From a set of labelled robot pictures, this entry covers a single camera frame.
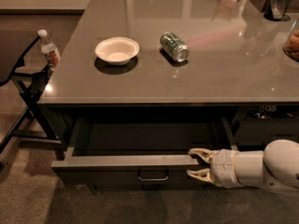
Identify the green soda can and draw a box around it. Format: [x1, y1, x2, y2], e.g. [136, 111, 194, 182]
[160, 32, 189, 63]

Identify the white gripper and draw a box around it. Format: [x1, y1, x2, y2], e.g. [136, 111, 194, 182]
[187, 148, 241, 189]

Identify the white paper bowl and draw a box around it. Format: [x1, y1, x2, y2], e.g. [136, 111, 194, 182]
[94, 37, 139, 65]

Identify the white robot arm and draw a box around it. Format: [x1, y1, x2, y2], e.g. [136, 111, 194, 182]
[187, 139, 299, 197]

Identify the dark drawer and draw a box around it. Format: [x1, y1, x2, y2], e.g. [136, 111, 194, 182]
[51, 118, 232, 191]
[231, 105, 299, 147]

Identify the glass jar with snacks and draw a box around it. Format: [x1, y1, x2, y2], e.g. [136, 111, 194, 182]
[283, 19, 299, 62]

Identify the clear water bottle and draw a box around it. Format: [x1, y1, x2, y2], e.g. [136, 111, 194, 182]
[37, 30, 61, 68]

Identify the dark metal container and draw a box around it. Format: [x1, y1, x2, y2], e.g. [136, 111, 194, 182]
[263, 0, 291, 21]

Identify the dark counter cabinet frame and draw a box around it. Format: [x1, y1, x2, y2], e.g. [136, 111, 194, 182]
[36, 102, 299, 151]

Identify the dark chair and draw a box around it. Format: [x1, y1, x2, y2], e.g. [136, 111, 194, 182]
[0, 30, 58, 152]

